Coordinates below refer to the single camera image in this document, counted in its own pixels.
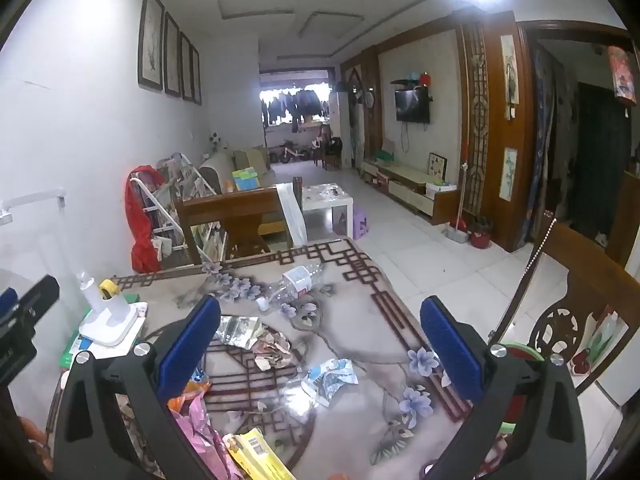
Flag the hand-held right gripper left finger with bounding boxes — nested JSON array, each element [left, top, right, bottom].
[[47, 295, 222, 480]]

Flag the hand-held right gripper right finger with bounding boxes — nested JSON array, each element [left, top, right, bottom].
[[420, 296, 588, 480]]

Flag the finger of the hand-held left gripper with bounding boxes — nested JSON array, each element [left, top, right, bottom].
[[19, 274, 61, 329], [0, 286, 20, 320]]

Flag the silver snack wrapper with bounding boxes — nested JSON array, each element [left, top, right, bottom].
[[216, 315, 265, 349]]

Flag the green rimmed red trash bin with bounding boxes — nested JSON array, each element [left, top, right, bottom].
[[492, 341, 548, 436]]

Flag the blue white wrapper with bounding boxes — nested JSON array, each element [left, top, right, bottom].
[[300, 357, 360, 407]]

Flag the yellow snack packet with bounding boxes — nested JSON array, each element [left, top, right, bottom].
[[223, 427, 297, 480]]

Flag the white plastic stand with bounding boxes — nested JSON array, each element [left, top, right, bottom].
[[75, 272, 147, 347]]

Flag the crumpled pinkish paper wrapper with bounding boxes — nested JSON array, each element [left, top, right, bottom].
[[252, 332, 293, 372]]

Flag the pink plastic wrapper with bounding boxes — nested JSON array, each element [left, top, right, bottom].
[[169, 395, 227, 463]]

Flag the red bucket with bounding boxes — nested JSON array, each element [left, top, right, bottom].
[[470, 217, 494, 250]]

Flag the clear plastic bottle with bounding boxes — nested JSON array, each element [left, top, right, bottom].
[[256, 262, 326, 311]]

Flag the red cloth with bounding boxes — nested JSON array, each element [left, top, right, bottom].
[[125, 165, 169, 274]]

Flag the white printed bag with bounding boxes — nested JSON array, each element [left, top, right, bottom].
[[570, 310, 632, 377]]

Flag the carved wooden chair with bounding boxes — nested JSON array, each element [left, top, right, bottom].
[[500, 219, 640, 397]]

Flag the purple plastic stool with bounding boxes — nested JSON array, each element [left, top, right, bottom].
[[350, 206, 371, 240]]

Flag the mop with dustpan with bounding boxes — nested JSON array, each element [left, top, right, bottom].
[[446, 140, 472, 244]]

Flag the white drying rack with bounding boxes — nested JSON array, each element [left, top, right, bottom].
[[131, 152, 232, 267]]

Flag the white plastic roll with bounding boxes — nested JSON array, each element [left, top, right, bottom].
[[277, 183, 309, 249]]

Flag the low television cabinet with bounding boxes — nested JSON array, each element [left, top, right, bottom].
[[361, 160, 463, 226]]

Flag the colourful toy box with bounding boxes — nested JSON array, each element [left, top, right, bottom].
[[231, 169, 261, 194]]

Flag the small framed picture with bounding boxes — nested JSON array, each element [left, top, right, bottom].
[[427, 152, 449, 181]]

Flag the short hanging scroll picture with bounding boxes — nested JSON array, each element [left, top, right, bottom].
[[501, 147, 519, 201]]

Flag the white coffee table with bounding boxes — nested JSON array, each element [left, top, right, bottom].
[[301, 183, 355, 235]]

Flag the wooden lattice partition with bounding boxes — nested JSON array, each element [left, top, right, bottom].
[[456, 11, 532, 254]]

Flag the child's balance bike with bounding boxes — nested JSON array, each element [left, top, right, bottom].
[[277, 142, 314, 165]]

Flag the dark entrance door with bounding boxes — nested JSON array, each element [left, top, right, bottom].
[[570, 80, 634, 241]]

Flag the white standing air conditioner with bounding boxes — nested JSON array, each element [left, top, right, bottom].
[[330, 92, 354, 170]]

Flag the hanging dark clothes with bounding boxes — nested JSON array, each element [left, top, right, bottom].
[[260, 89, 331, 129]]

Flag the tall hanging scroll picture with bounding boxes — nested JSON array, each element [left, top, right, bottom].
[[500, 35, 521, 121]]

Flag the white wall rail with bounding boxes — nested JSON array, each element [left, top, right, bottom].
[[0, 187, 67, 224]]

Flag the wall mounted television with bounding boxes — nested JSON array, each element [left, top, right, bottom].
[[395, 87, 431, 124]]

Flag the dark wall shelf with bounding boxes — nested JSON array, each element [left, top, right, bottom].
[[390, 72, 434, 92]]

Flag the large framed wall picture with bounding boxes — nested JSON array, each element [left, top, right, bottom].
[[138, 0, 165, 92]]

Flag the red wall calendar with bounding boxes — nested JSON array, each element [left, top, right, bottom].
[[607, 46, 640, 99]]

